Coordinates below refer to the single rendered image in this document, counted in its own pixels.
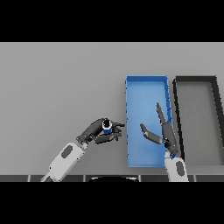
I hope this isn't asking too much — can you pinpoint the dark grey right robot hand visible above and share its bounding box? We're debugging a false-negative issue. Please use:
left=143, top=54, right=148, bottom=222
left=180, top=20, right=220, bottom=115
left=139, top=101, right=179, bottom=156

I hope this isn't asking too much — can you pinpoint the dark grey bin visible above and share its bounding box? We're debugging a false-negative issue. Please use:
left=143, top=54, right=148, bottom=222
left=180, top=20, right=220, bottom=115
left=171, top=75, right=224, bottom=168

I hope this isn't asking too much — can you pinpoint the blue bin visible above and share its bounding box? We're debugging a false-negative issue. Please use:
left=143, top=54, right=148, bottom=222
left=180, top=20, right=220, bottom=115
left=125, top=74, right=175, bottom=169

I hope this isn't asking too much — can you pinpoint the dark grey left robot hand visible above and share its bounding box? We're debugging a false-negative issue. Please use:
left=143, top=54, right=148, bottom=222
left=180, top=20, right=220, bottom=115
left=75, top=117, right=126, bottom=145

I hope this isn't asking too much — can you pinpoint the blue pipe with pale ring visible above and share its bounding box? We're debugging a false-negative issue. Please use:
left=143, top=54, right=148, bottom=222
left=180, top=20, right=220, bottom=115
left=101, top=118, right=114, bottom=136

